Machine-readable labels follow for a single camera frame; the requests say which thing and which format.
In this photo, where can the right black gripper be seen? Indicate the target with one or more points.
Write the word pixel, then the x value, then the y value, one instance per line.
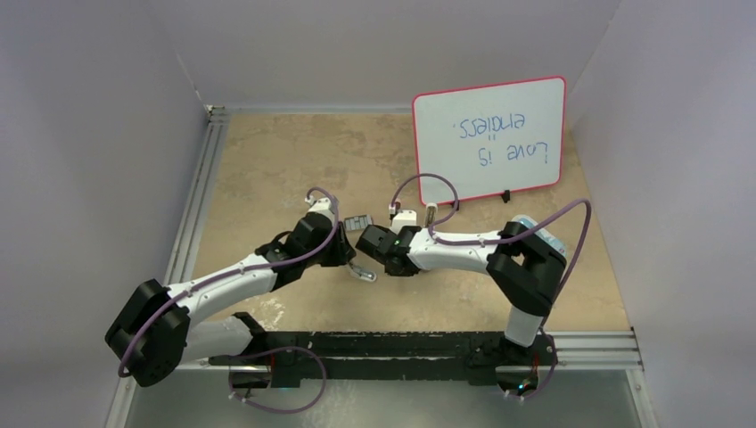
pixel 407 273

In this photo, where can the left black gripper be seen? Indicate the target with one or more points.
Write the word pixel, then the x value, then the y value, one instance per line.
pixel 342 251

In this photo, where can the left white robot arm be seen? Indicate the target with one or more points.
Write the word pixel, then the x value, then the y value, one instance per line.
pixel 150 333

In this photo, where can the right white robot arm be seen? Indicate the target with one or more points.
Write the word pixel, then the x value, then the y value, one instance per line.
pixel 526 269

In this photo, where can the blue patterned oval case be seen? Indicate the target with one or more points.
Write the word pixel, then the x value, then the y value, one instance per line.
pixel 542 233

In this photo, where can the red-framed whiteboard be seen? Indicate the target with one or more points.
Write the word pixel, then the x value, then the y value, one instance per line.
pixel 482 141

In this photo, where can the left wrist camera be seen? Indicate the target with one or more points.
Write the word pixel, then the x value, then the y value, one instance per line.
pixel 323 206

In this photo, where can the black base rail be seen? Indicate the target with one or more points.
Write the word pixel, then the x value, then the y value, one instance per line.
pixel 477 358

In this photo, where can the aluminium frame rail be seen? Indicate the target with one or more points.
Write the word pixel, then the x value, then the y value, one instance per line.
pixel 187 243

